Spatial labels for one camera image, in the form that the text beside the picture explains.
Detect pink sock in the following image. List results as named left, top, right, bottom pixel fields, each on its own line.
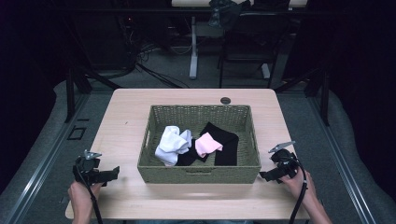
left=194, top=132, right=224, bottom=159

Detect black chair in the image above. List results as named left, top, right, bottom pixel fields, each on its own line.
left=217, top=11, right=291, bottom=90

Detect black floor cables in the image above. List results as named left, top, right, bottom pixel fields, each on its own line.
left=120, top=18, right=191, bottom=90

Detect dark bag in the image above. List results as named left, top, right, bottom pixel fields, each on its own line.
left=207, top=0, right=252, bottom=30

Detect pale desk top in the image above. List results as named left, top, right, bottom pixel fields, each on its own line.
left=171, top=0, right=309, bottom=8

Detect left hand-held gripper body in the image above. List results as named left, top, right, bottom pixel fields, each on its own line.
left=72, top=149, right=108, bottom=187

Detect green woven basket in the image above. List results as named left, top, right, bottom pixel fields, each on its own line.
left=136, top=105, right=262, bottom=185

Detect metal floor rail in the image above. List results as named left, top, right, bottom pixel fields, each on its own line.
left=306, top=94, right=377, bottom=224
left=5, top=92, right=92, bottom=224

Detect white sock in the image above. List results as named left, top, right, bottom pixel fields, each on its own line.
left=154, top=125, right=193, bottom=167

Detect person's left hand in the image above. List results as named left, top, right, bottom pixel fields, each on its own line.
left=67, top=180, right=105, bottom=220

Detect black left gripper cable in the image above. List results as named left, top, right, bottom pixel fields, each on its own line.
left=76, top=164, right=105, bottom=224

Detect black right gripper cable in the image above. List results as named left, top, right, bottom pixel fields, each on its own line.
left=288, top=157, right=309, bottom=224

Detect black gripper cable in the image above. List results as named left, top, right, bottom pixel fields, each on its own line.
left=76, top=164, right=105, bottom=224
left=288, top=157, right=309, bottom=224

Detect person's right hand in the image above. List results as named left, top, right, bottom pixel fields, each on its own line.
left=279, top=167, right=316, bottom=204

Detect black metal stand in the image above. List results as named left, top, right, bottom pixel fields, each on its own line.
left=64, top=66, right=93, bottom=124
left=274, top=67, right=331, bottom=127

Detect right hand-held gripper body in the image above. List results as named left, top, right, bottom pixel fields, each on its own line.
left=268, top=140, right=301, bottom=182

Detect black sock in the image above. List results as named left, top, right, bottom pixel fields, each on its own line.
left=176, top=121, right=240, bottom=167

